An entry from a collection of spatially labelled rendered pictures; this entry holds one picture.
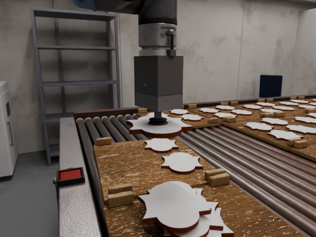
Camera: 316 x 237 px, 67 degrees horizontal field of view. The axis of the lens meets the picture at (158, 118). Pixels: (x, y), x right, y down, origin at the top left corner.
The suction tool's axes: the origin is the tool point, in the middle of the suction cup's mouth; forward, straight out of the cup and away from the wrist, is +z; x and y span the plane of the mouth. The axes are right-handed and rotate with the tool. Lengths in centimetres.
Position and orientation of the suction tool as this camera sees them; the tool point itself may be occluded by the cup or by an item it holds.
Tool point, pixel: (157, 128)
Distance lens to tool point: 51.0
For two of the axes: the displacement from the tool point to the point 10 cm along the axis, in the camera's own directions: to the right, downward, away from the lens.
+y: -6.0, -1.9, 7.8
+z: 0.0, 9.7, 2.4
